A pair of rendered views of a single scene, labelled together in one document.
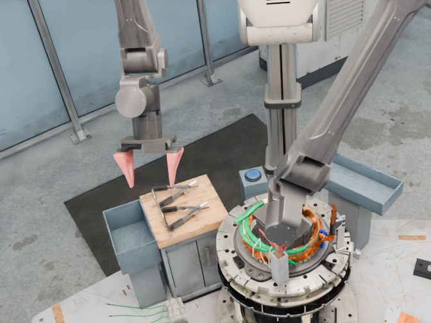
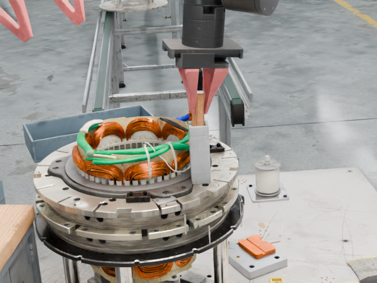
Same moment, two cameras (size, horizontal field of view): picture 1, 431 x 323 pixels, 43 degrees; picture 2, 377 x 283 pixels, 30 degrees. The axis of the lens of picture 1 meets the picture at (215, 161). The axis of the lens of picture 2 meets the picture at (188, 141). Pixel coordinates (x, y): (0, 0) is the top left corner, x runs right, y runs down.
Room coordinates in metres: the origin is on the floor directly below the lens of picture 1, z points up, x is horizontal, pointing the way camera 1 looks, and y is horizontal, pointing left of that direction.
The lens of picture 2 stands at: (0.40, 0.78, 1.53)
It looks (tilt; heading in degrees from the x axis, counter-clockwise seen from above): 22 degrees down; 292
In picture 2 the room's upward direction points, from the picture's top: 3 degrees counter-clockwise
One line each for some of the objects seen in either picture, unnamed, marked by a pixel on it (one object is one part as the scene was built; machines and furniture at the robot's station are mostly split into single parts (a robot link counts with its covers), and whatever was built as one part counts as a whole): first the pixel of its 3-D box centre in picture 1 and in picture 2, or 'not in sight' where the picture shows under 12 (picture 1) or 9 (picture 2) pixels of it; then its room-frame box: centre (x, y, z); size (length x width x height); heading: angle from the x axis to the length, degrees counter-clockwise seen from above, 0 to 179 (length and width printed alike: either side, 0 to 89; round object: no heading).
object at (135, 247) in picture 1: (139, 259); not in sight; (1.01, 0.25, 0.92); 0.17 x 0.11 x 0.28; 15
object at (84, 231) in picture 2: (226, 264); (109, 232); (0.84, 0.01, 1.06); 0.09 x 0.04 x 0.01; 21
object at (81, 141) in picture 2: (258, 207); (87, 138); (0.92, -0.09, 1.15); 0.15 x 0.04 x 0.02; 111
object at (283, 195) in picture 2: not in sight; (267, 174); (0.81, -0.71, 0.83); 0.09 x 0.09 x 0.10; 26
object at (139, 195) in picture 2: (238, 261); (138, 196); (0.81, -0.02, 1.10); 0.03 x 0.01 x 0.01; 20
